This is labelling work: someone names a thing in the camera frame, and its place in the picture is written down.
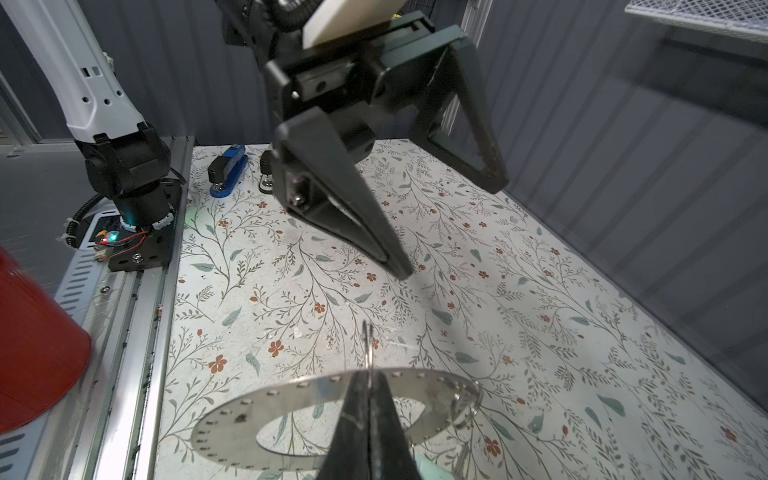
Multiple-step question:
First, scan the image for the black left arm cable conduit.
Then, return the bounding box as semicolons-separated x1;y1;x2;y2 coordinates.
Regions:
239;0;319;34

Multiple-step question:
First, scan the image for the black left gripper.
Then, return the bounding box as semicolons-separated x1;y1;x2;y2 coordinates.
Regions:
264;14;509;280

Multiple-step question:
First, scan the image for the blue black stapler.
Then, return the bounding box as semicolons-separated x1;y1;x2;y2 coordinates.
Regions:
207;145;248;198

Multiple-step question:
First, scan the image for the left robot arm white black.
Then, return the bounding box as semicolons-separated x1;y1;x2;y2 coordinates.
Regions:
3;1;508;279

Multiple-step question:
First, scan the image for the white wire mesh basket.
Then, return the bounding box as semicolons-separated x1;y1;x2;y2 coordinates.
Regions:
624;0;767;44

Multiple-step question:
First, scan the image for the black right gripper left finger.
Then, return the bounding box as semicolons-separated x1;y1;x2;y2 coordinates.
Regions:
316;370;371;480

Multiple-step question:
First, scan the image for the perforated metal ring plate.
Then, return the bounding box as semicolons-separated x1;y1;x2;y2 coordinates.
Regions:
191;368;483;478

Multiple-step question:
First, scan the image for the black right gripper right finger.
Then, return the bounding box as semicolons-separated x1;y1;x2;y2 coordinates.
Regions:
367;370;421;480

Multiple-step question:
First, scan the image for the grey black stapler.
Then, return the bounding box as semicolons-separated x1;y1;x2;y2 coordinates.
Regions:
258;150;273;195

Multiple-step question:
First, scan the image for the mint green key tag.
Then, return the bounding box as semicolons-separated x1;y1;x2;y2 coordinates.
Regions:
414;454;455;480

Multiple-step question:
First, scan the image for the red pencil cup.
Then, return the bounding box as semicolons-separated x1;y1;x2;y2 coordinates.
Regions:
1;250;92;433

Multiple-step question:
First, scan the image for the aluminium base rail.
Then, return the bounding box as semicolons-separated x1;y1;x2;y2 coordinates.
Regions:
1;143;183;479

